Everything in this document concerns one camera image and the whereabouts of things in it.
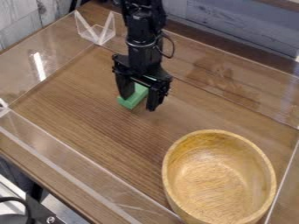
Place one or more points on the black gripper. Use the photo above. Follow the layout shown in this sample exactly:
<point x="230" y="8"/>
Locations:
<point x="142" y="69"/>

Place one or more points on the green rectangular block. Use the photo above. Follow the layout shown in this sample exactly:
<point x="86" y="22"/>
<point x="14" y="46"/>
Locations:
<point x="131" y="102"/>

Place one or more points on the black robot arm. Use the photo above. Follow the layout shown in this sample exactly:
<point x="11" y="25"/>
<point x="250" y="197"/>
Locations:
<point x="145" y="19"/>

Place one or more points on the brown wooden bowl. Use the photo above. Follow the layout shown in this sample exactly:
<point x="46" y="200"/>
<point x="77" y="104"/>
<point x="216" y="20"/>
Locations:
<point x="220" y="180"/>

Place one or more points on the clear acrylic tray walls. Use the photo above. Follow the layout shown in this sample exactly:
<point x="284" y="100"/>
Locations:
<point x="95" y="153"/>

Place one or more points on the clear acrylic corner bracket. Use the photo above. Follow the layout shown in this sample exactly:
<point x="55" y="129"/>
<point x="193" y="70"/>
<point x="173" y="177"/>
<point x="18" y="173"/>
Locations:
<point x="99" y="34"/>

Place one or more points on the black metal table bracket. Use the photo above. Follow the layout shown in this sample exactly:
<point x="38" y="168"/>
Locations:
<point x="42" y="214"/>

